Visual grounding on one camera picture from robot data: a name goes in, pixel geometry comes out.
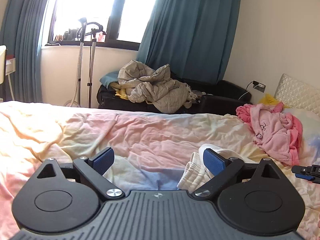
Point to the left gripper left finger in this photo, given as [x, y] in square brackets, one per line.
[91, 171]

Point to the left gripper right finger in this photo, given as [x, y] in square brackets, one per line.
[224, 172]

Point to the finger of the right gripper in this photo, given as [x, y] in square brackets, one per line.
[302, 172]

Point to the cream white zip jacket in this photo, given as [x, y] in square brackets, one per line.
[127, 177]

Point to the pink fleece garment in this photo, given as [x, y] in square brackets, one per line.
[277, 133]

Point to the pastel bed sheet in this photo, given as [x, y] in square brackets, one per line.
[42, 197]

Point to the black sofa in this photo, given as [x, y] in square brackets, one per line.
[220, 98]

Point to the white quilted pillow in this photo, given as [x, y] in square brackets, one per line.
[298, 94]

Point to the yellow plush item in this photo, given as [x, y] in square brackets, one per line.
[269, 100]

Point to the teal cushion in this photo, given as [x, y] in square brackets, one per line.
[109, 78]

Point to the beige quilted blanket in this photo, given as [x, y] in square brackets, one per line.
[144, 84]

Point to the right teal curtain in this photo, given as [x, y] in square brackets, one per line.
[195, 37]

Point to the teal curtain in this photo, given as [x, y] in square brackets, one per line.
[21, 32]
[195, 37]

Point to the left teal curtain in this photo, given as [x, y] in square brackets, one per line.
[21, 32]

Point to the dark framed window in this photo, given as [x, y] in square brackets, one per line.
[114, 23]

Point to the wall power outlet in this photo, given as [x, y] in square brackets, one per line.
[259, 86]

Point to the white chair with dark frame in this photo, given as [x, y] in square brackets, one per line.
[3, 62]

